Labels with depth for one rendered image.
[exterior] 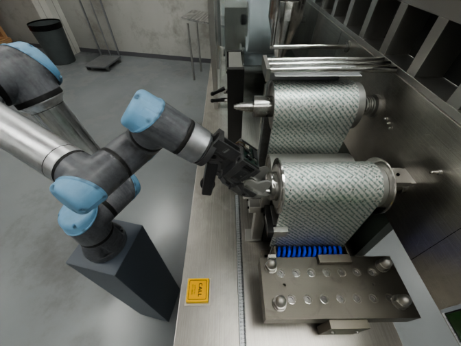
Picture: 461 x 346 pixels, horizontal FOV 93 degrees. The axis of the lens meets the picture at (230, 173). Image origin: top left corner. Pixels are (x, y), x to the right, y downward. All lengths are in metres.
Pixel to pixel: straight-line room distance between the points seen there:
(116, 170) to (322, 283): 0.61
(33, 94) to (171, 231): 1.49
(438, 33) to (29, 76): 0.94
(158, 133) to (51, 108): 0.41
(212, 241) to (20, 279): 1.72
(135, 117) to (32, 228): 2.23
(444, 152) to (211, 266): 0.71
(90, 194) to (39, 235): 2.05
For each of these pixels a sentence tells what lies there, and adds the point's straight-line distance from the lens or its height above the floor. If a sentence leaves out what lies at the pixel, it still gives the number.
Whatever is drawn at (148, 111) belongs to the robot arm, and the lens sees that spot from 0.40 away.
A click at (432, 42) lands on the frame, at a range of 0.74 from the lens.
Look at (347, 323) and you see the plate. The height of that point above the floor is 1.02.
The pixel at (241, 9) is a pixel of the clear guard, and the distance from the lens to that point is 1.36.
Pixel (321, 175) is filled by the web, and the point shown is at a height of 1.31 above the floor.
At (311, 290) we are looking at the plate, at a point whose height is 1.03.
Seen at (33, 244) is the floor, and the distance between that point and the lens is 2.46.
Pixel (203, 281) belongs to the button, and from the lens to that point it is 0.81.
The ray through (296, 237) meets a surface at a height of 1.08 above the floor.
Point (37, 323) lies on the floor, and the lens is 2.12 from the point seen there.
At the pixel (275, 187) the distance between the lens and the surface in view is 0.55.
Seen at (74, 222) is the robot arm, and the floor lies 1.12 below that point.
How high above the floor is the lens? 1.69
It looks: 47 degrees down
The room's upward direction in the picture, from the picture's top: straight up
